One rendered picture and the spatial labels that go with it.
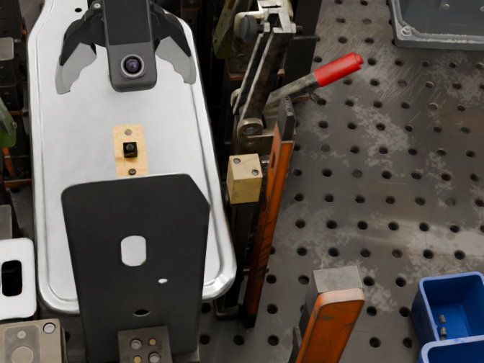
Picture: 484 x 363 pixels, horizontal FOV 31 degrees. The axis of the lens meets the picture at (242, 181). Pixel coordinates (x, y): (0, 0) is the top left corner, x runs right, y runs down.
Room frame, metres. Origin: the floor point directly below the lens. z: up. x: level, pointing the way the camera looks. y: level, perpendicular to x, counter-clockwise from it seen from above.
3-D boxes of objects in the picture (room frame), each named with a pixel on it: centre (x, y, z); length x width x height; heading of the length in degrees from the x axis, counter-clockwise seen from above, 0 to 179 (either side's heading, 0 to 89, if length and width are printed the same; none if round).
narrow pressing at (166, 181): (0.36, 0.08, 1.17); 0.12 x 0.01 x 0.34; 106
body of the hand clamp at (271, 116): (0.67, -0.02, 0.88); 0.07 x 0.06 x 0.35; 106
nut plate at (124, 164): (0.62, 0.14, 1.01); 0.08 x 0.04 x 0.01; 15
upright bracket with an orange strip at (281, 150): (0.57, -0.04, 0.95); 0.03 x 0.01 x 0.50; 16
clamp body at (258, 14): (0.84, 0.00, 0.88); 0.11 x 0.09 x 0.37; 106
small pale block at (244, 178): (0.58, 0.00, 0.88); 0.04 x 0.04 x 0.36; 16
